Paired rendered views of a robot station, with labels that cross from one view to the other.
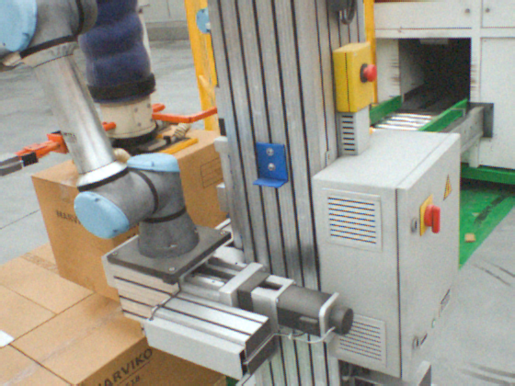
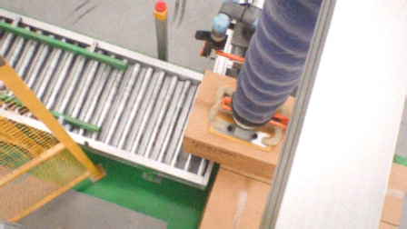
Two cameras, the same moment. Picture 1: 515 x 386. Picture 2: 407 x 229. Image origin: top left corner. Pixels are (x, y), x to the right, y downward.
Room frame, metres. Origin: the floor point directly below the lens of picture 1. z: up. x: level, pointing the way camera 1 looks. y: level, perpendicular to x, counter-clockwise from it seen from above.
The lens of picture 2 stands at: (2.61, 0.88, 3.51)
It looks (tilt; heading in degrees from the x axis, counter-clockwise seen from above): 73 degrees down; 234
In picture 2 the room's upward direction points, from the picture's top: 12 degrees clockwise
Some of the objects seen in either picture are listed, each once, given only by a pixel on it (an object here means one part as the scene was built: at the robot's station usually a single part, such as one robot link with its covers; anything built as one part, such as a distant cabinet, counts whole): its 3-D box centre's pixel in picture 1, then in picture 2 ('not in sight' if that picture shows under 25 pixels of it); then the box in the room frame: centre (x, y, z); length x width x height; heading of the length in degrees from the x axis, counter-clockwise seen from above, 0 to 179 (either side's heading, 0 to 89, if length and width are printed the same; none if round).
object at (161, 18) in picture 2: not in sight; (162, 44); (2.12, -0.44, 0.50); 0.07 x 0.07 x 1.00; 47
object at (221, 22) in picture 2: not in sight; (220, 24); (1.99, 0.01, 1.50); 0.09 x 0.08 x 0.11; 42
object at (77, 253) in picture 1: (146, 205); (242, 127); (1.96, 0.39, 0.88); 0.60 x 0.40 x 0.40; 138
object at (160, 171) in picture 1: (154, 182); not in sight; (1.29, 0.23, 1.20); 0.13 x 0.12 x 0.14; 144
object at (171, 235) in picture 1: (165, 225); not in sight; (1.29, 0.22, 1.09); 0.15 x 0.15 x 0.10
